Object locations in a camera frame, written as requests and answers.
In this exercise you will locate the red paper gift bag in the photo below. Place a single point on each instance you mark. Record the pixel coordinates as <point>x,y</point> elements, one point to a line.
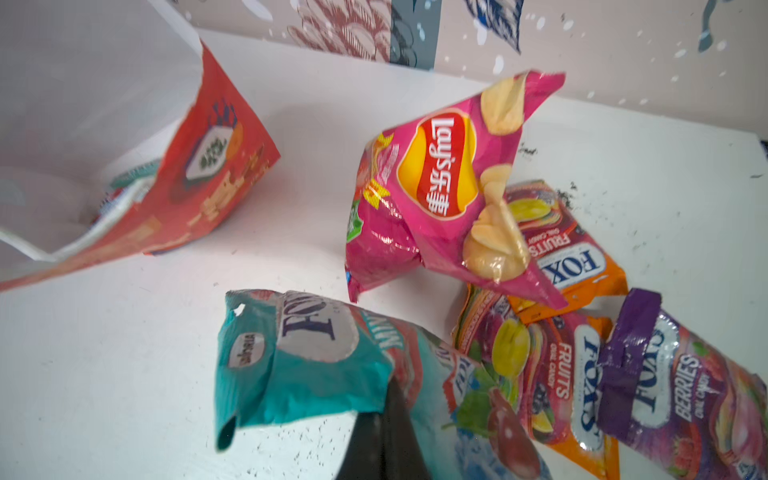
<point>91,89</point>

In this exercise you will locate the green snack packet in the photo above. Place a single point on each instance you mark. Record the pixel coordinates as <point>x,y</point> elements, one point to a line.
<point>285,357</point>

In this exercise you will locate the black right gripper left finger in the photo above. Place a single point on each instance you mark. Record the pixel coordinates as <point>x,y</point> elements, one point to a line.
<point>364,458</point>

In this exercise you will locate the orange Fox's candy bag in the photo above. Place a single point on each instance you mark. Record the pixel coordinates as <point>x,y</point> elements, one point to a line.
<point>576,265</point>
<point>548,372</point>

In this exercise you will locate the purple Fox's candy bag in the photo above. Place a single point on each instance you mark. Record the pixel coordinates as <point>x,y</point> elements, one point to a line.
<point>677,400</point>

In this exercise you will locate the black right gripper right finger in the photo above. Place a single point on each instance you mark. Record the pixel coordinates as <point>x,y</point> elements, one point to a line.
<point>402,456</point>

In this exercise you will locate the pink Lay's chips bag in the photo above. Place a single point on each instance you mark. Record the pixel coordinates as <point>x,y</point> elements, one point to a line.
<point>430,193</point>

